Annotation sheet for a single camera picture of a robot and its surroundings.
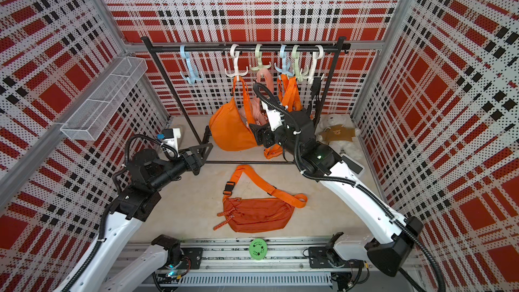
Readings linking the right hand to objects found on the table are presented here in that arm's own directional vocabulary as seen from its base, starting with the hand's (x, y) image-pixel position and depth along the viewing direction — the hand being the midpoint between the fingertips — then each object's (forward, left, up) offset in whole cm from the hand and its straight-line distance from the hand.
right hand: (263, 120), depth 65 cm
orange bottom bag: (+8, -3, -30) cm, 31 cm away
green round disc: (-32, +3, -35) cm, 47 cm away
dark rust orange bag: (-19, +4, -38) cm, 43 cm away
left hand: (-5, +18, -7) cm, 20 cm away
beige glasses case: (+30, +50, -37) cm, 69 cm away
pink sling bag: (+17, +4, -12) cm, 21 cm away
